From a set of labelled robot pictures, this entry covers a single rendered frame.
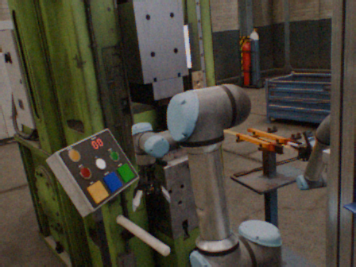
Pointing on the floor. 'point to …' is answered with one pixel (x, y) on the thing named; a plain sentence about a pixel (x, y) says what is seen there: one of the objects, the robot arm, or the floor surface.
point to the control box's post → (102, 237)
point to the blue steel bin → (299, 97)
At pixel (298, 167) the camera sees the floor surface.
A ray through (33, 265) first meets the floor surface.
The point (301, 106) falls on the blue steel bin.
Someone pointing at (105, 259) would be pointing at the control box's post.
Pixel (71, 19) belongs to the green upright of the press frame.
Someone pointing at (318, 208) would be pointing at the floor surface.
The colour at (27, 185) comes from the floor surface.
